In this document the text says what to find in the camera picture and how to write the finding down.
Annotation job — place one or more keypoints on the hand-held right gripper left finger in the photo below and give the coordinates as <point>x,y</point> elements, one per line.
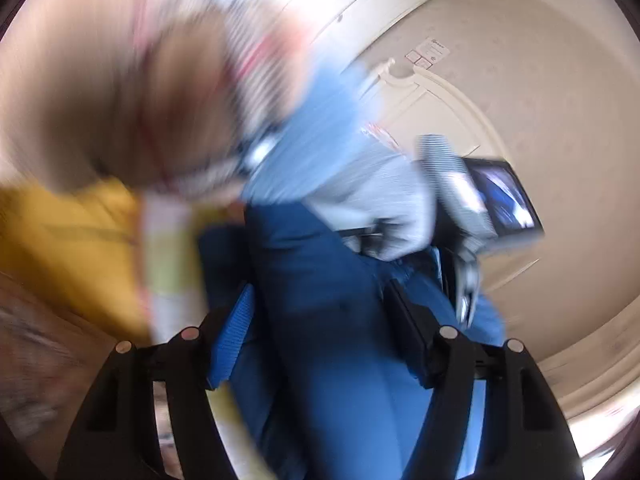
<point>230,340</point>

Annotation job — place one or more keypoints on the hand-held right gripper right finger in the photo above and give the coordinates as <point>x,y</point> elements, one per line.
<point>407,330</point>

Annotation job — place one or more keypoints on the blue garment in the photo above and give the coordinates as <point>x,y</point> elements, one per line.
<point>325,360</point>

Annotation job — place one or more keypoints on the person's left hand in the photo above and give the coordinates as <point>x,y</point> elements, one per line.
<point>380,195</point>

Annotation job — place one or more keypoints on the floral bedsheet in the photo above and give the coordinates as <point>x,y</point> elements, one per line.
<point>170,270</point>

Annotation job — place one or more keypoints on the white paper label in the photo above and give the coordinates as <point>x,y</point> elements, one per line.
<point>430,52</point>

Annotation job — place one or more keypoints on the yellow cloth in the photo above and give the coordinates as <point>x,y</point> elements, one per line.
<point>65,245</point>

